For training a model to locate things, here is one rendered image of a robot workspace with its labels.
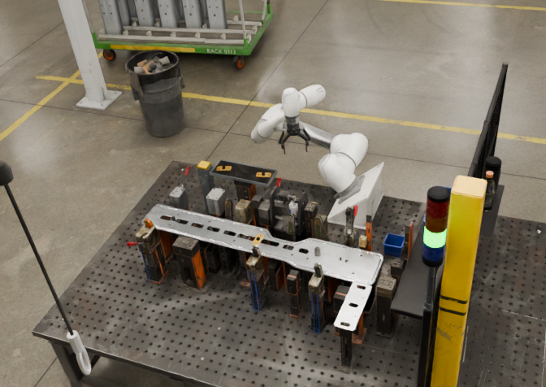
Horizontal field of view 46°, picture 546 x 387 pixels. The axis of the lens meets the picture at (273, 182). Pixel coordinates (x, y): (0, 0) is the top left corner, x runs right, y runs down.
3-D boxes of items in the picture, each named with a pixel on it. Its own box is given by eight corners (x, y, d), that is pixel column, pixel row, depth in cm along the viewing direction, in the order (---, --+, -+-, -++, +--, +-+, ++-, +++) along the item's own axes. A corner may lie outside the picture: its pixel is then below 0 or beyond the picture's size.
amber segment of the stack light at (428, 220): (422, 231, 201) (423, 216, 197) (427, 217, 206) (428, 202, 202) (444, 236, 199) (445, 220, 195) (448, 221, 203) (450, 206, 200)
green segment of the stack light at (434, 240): (421, 245, 205) (422, 231, 201) (426, 232, 210) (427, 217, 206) (442, 250, 203) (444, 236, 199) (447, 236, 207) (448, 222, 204)
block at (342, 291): (331, 334, 325) (329, 297, 308) (338, 319, 333) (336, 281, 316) (348, 340, 322) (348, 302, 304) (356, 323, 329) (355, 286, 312)
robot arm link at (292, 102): (290, 119, 370) (308, 111, 376) (288, 96, 361) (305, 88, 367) (279, 113, 378) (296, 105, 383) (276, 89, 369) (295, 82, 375)
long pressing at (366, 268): (136, 228, 360) (135, 225, 359) (157, 203, 376) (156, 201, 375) (372, 287, 309) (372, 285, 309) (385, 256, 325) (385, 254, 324)
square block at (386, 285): (374, 335, 323) (375, 286, 300) (379, 323, 328) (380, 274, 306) (390, 339, 320) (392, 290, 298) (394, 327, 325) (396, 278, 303)
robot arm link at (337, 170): (332, 195, 399) (308, 171, 395) (348, 175, 407) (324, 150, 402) (346, 191, 385) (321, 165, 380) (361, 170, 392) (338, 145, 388)
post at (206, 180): (206, 225, 400) (195, 169, 373) (212, 217, 406) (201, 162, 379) (217, 228, 398) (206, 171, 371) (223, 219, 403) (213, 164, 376)
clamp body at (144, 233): (144, 283, 366) (129, 237, 343) (158, 266, 376) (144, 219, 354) (159, 288, 362) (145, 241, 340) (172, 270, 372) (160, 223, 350)
